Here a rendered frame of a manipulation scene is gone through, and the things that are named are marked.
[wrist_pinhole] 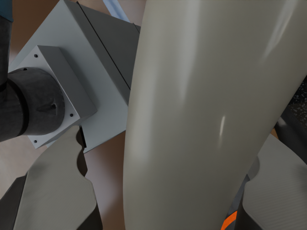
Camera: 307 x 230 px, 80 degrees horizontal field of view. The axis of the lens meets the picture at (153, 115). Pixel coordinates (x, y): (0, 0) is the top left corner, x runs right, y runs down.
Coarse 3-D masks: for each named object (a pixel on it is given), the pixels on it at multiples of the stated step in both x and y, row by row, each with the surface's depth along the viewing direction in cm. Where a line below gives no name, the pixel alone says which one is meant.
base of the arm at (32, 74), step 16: (16, 80) 43; (32, 80) 44; (48, 80) 47; (32, 96) 43; (48, 96) 46; (32, 112) 43; (48, 112) 46; (64, 112) 50; (32, 128) 45; (48, 128) 49
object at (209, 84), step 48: (192, 0) 2; (240, 0) 2; (288, 0) 2; (144, 48) 3; (192, 48) 2; (240, 48) 2; (288, 48) 2; (144, 96) 3; (192, 96) 3; (240, 96) 2; (288, 96) 3; (144, 144) 3; (192, 144) 3; (240, 144) 3; (144, 192) 4; (192, 192) 3
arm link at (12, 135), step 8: (0, 88) 35; (8, 88) 40; (0, 96) 35; (8, 96) 39; (16, 96) 40; (0, 104) 36; (8, 104) 38; (16, 104) 40; (0, 112) 37; (8, 112) 38; (16, 112) 40; (0, 120) 37; (8, 120) 38; (16, 120) 40; (0, 128) 37; (8, 128) 39; (16, 128) 41; (0, 136) 39; (8, 136) 41
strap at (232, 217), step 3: (234, 213) 140; (231, 216) 142; (234, 216) 141; (228, 219) 144; (231, 219) 143; (234, 219) 142; (225, 222) 145; (228, 222) 144; (231, 222) 144; (222, 225) 147; (225, 225) 146; (222, 228) 148
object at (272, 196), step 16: (272, 144) 9; (256, 160) 9; (272, 160) 8; (288, 160) 8; (256, 176) 8; (272, 176) 8; (288, 176) 8; (304, 176) 8; (256, 192) 7; (272, 192) 7; (288, 192) 7; (304, 192) 7; (240, 208) 7; (256, 208) 6; (272, 208) 6; (288, 208) 6; (304, 208) 6; (240, 224) 7; (256, 224) 6; (272, 224) 6; (288, 224) 6; (304, 224) 6
